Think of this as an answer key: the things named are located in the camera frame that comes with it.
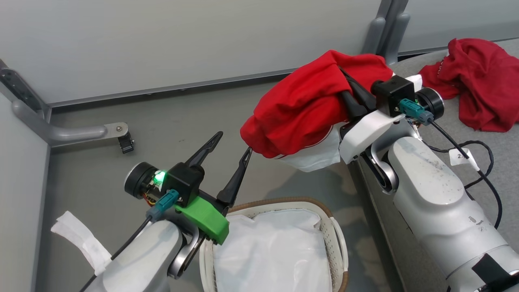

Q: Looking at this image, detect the teal camera connector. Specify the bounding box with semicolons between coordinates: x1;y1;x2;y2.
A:
399;98;434;126
146;189;180;221

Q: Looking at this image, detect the white tape strip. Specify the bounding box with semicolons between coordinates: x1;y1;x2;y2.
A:
51;210;112;277

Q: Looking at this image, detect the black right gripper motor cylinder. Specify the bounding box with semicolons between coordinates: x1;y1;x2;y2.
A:
415;87;445;120

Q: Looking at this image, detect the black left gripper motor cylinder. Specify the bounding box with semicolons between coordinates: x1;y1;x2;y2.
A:
124;162;159;200

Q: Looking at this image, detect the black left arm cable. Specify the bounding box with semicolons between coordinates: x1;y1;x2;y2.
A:
78;216;153;292

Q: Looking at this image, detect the teal left camera connector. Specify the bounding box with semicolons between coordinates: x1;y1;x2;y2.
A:
146;189;180;221

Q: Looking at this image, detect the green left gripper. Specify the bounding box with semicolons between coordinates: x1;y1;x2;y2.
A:
174;131;253;245

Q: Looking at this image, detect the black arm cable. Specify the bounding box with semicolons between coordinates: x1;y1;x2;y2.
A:
425;121;504;230
78;216;153;292

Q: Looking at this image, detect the black caster wheel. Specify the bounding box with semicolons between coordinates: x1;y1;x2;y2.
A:
118;133;135;154

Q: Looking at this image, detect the red and white garment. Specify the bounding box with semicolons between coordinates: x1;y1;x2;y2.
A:
240;49;395;173

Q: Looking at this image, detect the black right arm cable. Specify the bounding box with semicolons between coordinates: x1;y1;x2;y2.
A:
425;121;504;230

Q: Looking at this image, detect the plain red shirt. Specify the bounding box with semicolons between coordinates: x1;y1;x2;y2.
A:
418;38;519;133

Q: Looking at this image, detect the grey perforated metal bracket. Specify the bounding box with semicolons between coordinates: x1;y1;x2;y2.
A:
0;67;44;119

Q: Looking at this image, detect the white paper cable tag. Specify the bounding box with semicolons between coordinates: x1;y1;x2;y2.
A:
449;148;480;171

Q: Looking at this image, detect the white woven laundry basket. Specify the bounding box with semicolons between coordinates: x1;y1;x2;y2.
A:
199;197;350;292

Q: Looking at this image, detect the teal right camera connector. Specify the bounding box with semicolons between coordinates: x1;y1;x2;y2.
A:
399;98;434;126

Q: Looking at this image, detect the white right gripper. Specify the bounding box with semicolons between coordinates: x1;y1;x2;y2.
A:
338;67;407;165

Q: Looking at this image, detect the grey partition foot bar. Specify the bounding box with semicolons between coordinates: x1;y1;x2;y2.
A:
11;99;129;147

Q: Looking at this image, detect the grey fabric sofa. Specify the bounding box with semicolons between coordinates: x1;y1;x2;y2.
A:
348;39;519;292

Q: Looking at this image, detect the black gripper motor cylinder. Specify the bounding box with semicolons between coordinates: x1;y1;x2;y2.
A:
124;162;159;200
415;87;445;120

